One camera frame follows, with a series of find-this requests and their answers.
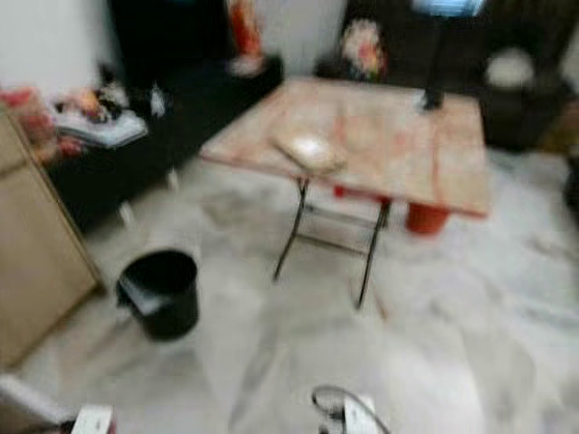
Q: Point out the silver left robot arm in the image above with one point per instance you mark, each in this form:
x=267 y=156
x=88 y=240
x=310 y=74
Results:
x=32 y=396

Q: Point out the black plastic rubbish bin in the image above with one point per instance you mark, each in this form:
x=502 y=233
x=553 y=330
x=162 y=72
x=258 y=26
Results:
x=161 y=291

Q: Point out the light wooden cabinet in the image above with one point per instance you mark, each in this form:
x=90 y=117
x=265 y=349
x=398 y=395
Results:
x=41 y=253

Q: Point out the red ornament pile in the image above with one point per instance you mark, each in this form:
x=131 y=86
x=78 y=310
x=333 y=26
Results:
x=32 y=117

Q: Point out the stack of white papers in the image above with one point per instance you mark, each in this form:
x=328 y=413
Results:
x=104 y=130

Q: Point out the long black low cabinet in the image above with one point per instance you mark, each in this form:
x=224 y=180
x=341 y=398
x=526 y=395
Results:
x=172 y=127

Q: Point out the red orange flower decoration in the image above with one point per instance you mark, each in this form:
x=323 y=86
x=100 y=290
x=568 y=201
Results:
x=245 y=34

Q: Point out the pink marble folding table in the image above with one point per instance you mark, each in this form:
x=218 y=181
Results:
x=389 y=140

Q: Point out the floral patterned cushion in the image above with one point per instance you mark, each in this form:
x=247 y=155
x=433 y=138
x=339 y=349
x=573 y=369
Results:
x=363 y=47

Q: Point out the dark brown sofa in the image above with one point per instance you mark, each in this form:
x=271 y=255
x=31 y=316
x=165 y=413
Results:
x=507 y=63

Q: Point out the white round cushion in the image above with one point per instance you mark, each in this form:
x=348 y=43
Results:
x=509 y=69

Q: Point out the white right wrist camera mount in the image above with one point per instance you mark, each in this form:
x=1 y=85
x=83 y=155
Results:
x=356 y=416

